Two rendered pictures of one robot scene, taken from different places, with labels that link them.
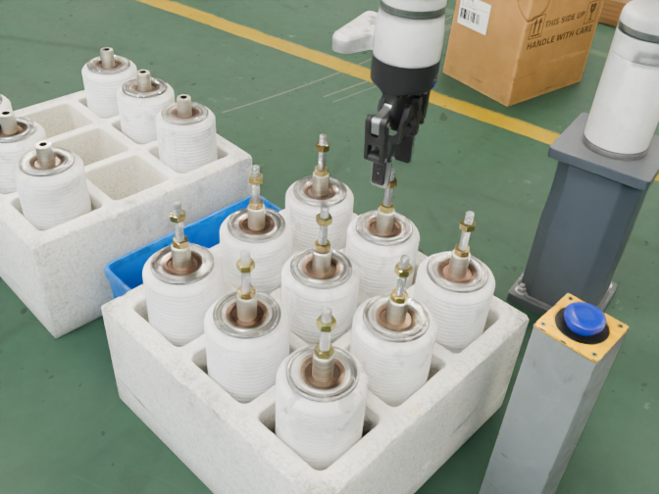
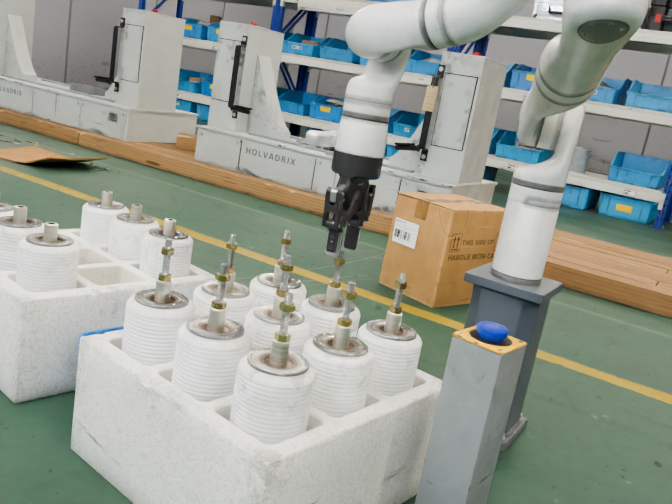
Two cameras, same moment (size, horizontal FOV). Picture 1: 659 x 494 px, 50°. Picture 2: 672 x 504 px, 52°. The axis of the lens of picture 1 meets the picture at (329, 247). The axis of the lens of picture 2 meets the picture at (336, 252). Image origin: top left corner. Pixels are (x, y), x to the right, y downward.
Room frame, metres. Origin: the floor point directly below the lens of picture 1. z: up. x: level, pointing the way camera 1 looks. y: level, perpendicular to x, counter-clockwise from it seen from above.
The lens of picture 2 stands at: (-0.28, 0.00, 0.58)
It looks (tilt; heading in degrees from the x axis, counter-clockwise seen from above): 14 degrees down; 357
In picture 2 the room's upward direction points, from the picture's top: 10 degrees clockwise
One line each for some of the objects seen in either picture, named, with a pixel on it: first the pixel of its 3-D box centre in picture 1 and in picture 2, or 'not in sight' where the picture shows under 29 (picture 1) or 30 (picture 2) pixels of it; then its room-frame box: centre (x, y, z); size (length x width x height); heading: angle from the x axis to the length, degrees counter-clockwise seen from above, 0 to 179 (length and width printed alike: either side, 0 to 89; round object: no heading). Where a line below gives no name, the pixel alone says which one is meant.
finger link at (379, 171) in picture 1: (377, 168); (331, 236); (0.70, -0.05, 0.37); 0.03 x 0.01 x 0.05; 154
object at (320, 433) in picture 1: (319, 427); (267, 430); (0.48, 0.00, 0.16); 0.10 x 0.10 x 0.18
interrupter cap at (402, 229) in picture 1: (383, 227); (331, 304); (0.74, -0.07, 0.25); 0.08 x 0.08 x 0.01
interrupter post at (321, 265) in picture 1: (322, 260); (280, 307); (0.65, 0.01, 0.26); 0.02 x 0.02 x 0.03
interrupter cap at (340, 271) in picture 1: (321, 268); (278, 315); (0.65, 0.01, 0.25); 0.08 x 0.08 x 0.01
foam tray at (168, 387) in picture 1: (315, 359); (262, 416); (0.65, 0.01, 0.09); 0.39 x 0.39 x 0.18; 48
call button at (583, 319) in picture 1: (582, 321); (491, 333); (0.51, -0.26, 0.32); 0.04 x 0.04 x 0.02
